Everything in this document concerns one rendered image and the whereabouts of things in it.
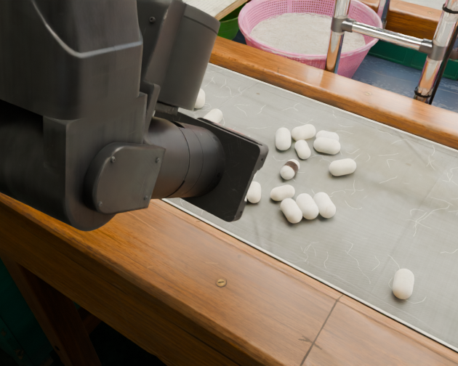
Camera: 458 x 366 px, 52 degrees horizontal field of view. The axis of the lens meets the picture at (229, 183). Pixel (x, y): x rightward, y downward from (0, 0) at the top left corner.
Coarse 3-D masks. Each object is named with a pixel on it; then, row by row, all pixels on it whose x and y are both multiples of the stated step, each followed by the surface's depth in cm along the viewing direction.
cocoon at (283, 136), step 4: (280, 128) 66; (284, 128) 66; (276, 132) 66; (280, 132) 65; (284, 132) 65; (288, 132) 65; (276, 136) 65; (280, 136) 64; (284, 136) 64; (288, 136) 65; (276, 140) 65; (280, 140) 64; (284, 140) 64; (288, 140) 64; (276, 144) 64; (280, 144) 64; (284, 144) 64; (288, 144) 64; (280, 148) 64; (284, 148) 64; (288, 148) 65
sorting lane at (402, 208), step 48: (240, 96) 75; (288, 96) 75; (384, 144) 66; (432, 144) 66; (336, 192) 60; (384, 192) 60; (432, 192) 60; (240, 240) 54; (288, 240) 54; (336, 240) 54; (384, 240) 54; (432, 240) 54; (336, 288) 50; (384, 288) 50; (432, 288) 50; (432, 336) 46
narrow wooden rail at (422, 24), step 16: (320, 0) 98; (368, 0) 94; (400, 0) 94; (400, 16) 91; (416, 16) 90; (432, 16) 89; (400, 32) 93; (416, 32) 91; (432, 32) 90; (448, 48) 90
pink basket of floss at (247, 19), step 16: (256, 0) 93; (272, 0) 96; (288, 0) 97; (304, 0) 97; (352, 0) 93; (240, 16) 88; (256, 16) 94; (272, 16) 97; (320, 16) 98; (352, 16) 94; (368, 16) 91; (256, 48) 83; (272, 48) 80; (368, 48) 81; (320, 64) 80; (352, 64) 83
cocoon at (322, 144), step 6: (318, 138) 64; (324, 138) 64; (318, 144) 64; (324, 144) 64; (330, 144) 64; (336, 144) 63; (318, 150) 64; (324, 150) 64; (330, 150) 64; (336, 150) 64
